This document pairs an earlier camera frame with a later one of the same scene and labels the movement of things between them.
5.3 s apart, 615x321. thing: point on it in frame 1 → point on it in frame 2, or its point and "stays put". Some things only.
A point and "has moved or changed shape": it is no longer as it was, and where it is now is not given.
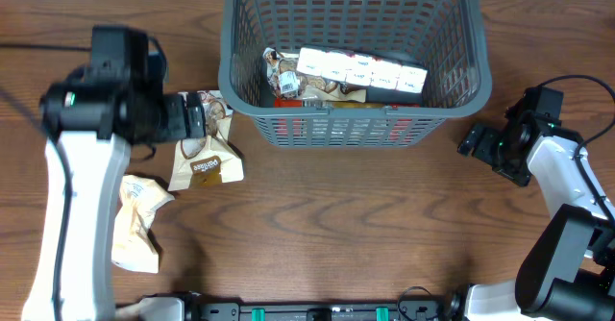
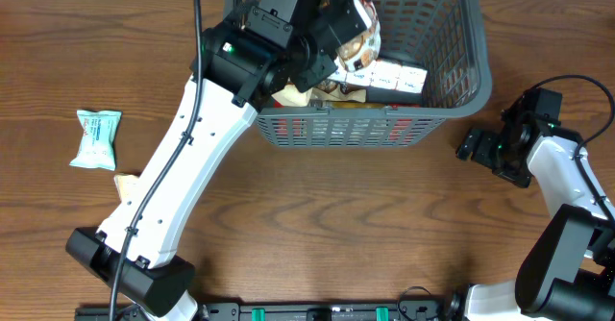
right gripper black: [481, 144] stays put
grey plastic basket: [431, 21] stays put
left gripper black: [179, 125] → [311, 77]
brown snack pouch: [211, 160] has moved or changed shape
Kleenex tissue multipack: [362, 70] stays put
